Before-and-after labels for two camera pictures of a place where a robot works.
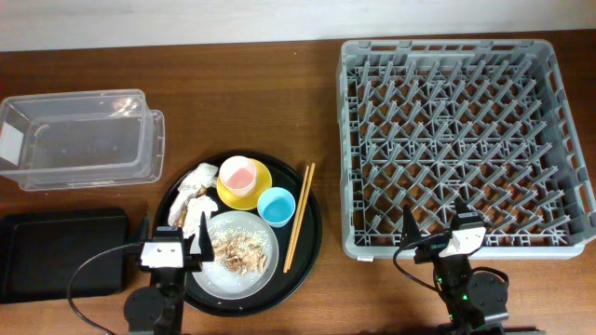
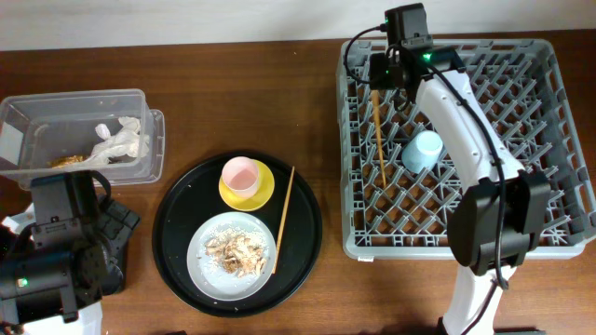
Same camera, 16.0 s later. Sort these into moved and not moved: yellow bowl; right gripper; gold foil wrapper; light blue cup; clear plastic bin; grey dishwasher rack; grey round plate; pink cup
Moved: gold foil wrapper; light blue cup; right gripper
Not moved: pink cup; grey dishwasher rack; yellow bowl; grey round plate; clear plastic bin
